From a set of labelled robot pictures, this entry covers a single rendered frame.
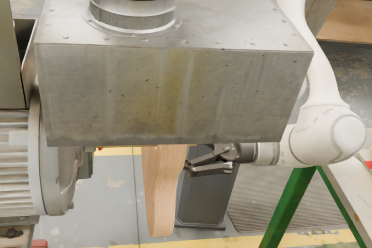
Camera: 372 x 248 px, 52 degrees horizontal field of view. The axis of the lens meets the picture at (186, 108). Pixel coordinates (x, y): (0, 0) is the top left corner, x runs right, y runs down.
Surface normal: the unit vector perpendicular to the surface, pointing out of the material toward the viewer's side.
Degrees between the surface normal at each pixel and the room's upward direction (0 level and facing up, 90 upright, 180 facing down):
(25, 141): 49
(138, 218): 0
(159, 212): 76
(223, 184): 90
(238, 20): 0
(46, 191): 82
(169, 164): 100
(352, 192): 0
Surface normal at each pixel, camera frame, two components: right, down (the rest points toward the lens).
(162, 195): 0.18, 0.46
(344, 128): 0.24, -0.01
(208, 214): 0.03, 0.63
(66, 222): 0.12, -0.77
